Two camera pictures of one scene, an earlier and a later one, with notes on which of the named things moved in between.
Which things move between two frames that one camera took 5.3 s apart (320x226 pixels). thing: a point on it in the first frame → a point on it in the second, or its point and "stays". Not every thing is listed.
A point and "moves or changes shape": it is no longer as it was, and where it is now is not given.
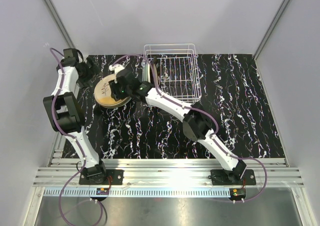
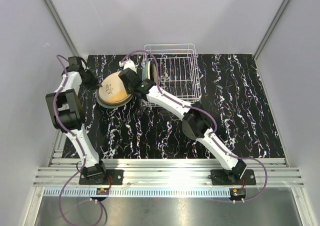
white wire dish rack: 176,69 stays
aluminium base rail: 166,173 stays
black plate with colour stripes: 155,70 moves or changes shape
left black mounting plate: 98,174 stays
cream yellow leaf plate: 102,94 moves or changes shape
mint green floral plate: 146,72 stays
